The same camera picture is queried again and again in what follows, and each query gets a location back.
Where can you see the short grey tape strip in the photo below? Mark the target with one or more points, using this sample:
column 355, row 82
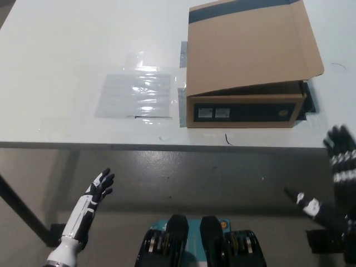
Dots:
column 184, row 54

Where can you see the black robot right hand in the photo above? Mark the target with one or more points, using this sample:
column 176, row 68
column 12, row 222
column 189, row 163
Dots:
column 343, row 194

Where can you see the black diagonal table brace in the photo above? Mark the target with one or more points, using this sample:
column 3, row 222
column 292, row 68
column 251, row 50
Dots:
column 22, row 205

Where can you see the clear plastic bag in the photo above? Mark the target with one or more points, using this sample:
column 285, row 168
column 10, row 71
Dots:
column 133, row 94

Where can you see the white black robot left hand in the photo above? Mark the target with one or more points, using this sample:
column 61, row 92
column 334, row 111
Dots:
column 89, row 204

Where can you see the brown cardboard storage box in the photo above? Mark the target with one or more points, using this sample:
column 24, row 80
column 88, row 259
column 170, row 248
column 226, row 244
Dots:
column 244, row 55

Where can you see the long grey tape strip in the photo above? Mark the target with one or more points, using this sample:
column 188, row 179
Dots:
column 182, row 111

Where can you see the black teal robot body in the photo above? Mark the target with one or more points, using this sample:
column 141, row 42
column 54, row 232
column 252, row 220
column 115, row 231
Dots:
column 178, row 236

